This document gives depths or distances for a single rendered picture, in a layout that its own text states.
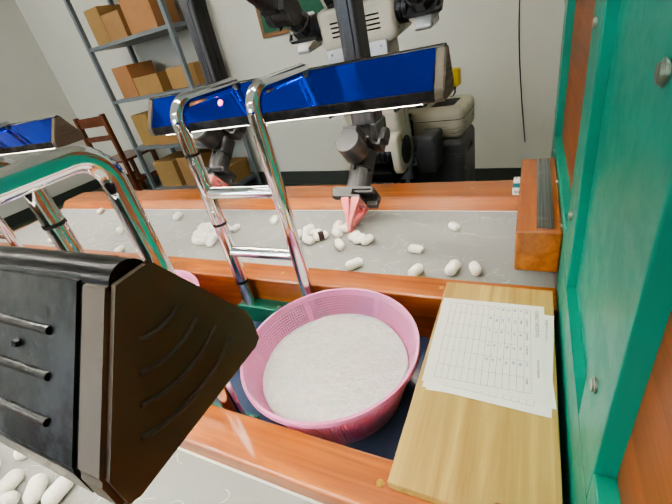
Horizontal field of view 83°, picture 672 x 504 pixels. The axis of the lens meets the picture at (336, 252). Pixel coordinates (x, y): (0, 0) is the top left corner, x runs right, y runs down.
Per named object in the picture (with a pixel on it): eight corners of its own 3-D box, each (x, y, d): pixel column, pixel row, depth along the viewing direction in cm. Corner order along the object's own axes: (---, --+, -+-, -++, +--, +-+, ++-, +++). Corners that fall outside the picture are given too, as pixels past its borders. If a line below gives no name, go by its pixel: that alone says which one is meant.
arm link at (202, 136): (249, 123, 113) (228, 123, 117) (222, 99, 103) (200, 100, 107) (235, 159, 111) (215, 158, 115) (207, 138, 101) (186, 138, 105)
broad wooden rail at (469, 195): (105, 228, 177) (84, 191, 168) (543, 245, 97) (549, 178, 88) (82, 241, 168) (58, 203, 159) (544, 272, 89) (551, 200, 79)
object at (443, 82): (176, 126, 87) (163, 93, 84) (455, 90, 60) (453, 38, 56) (150, 137, 81) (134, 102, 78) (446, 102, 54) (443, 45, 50)
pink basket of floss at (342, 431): (250, 360, 69) (232, 321, 65) (381, 310, 74) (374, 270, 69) (275, 505, 47) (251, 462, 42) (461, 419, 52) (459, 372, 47)
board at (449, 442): (447, 287, 62) (446, 281, 61) (552, 296, 55) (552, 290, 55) (388, 488, 37) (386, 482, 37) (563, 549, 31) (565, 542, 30)
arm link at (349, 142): (391, 131, 92) (360, 133, 96) (374, 102, 82) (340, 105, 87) (381, 176, 90) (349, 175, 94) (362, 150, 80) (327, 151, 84)
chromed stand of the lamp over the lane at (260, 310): (287, 268, 95) (226, 77, 72) (361, 275, 86) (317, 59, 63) (243, 319, 80) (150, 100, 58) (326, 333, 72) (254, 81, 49)
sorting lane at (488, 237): (64, 213, 161) (61, 208, 160) (549, 219, 82) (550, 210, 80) (-12, 250, 139) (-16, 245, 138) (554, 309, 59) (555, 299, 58)
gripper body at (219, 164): (221, 172, 105) (227, 148, 106) (194, 173, 109) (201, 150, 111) (236, 182, 110) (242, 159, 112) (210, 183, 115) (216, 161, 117)
